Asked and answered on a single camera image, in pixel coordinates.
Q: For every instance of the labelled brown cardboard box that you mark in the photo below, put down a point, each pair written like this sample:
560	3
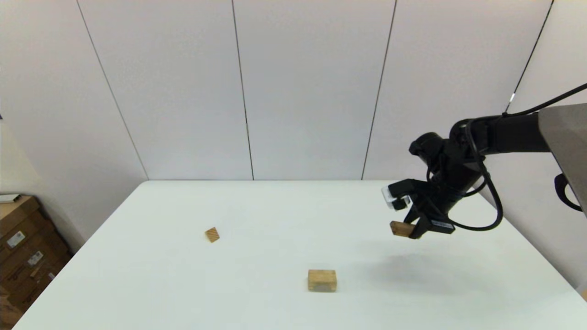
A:
39	286
18	220
27	268

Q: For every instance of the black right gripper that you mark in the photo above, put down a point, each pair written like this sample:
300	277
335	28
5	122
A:
445	201

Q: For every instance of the triangular wooden building block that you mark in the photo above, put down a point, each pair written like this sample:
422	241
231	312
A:
212	235

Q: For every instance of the white flat object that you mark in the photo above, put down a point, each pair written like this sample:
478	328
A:
9	198

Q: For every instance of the rectangular wooden building block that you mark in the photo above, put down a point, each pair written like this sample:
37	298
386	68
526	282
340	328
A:
400	228

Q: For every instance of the arched wooden building block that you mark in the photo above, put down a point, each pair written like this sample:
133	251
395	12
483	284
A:
322	280

